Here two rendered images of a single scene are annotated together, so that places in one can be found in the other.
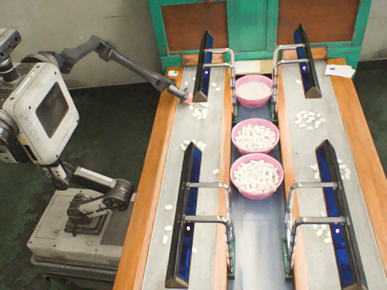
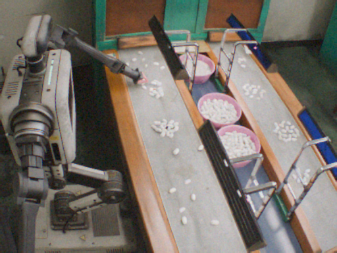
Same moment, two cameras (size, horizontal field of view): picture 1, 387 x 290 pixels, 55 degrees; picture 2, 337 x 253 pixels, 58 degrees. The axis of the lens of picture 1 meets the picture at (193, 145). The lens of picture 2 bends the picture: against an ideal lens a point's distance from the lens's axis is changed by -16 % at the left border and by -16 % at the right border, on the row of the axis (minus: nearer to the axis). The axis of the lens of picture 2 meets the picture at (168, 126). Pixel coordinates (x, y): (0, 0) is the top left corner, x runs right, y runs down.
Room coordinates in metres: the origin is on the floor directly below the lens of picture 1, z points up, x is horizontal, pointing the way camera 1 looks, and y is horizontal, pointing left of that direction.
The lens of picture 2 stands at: (0.32, 0.72, 2.15)
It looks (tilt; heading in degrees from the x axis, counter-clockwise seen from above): 46 degrees down; 327
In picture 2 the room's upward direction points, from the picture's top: 7 degrees clockwise
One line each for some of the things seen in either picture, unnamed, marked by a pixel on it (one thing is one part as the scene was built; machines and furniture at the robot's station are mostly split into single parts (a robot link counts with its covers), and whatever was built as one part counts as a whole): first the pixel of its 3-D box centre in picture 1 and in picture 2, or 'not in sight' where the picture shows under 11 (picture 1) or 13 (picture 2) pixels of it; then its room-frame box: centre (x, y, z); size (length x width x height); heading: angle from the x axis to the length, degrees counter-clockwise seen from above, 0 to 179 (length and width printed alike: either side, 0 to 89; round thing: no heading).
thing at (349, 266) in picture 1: (338, 206); (332, 154); (0.73, -0.48, 1.08); 0.62 x 0.08 x 0.07; 168
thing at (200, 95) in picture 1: (203, 63); (166, 43); (1.79, -0.13, 1.08); 0.62 x 0.08 x 0.07; 168
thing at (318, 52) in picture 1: (303, 53); (226, 35); (2.09, -0.83, 0.83); 0.30 x 0.06 x 0.07; 78
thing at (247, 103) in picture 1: (253, 92); (195, 69); (1.90, -0.44, 0.72); 0.27 x 0.27 x 0.10
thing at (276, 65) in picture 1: (289, 85); (235, 62); (1.69, -0.60, 0.90); 0.20 x 0.19 x 0.45; 168
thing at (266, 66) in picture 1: (252, 67); (185, 47); (2.11, -0.49, 0.77); 0.33 x 0.15 x 0.01; 78
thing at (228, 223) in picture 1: (210, 231); (239, 201); (0.82, -0.01, 0.90); 0.20 x 0.19 x 0.45; 168
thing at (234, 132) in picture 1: (254, 140); (218, 113); (1.47, -0.35, 0.72); 0.27 x 0.27 x 0.10
